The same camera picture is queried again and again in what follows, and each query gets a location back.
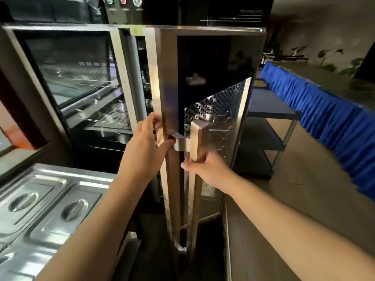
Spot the person's right hand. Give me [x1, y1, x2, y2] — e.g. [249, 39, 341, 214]
[180, 150, 238, 197]

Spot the person's left hand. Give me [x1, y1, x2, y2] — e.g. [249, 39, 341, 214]
[117, 112, 176, 186]

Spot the long steel door handle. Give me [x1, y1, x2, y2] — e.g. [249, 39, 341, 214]
[171, 120, 211, 261]

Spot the steel framed glass cabinet door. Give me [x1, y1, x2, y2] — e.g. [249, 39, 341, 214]
[143, 26, 267, 261]

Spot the person's left forearm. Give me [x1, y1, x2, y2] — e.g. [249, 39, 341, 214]
[35, 171, 160, 281]

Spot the person's right forearm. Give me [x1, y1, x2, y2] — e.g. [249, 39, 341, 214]
[225, 174, 375, 281]

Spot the steel food pan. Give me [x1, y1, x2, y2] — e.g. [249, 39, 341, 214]
[83, 109, 132, 132]

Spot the blue utility cart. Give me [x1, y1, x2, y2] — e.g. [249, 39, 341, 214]
[233, 78, 303, 181]

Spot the steel pan lid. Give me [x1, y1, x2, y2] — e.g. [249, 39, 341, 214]
[28, 181, 111, 256]
[0, 246, 60, 281]
[0, 173, 73, 242]

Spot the steel warming cabinet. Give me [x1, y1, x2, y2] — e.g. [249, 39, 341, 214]
[0, 23, 258, 220]

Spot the black control panel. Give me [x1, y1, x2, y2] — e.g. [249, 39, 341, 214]
[0, 0, 275, 28]

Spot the blue pleated table skirt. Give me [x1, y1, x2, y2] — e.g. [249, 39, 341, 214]
[259, 61, 375, 203]

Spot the steel steam table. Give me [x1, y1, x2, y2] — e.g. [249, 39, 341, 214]
[0, 163, 139, 281]

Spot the wire oven rack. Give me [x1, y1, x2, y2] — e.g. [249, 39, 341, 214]
[57, 77, 119, 98]

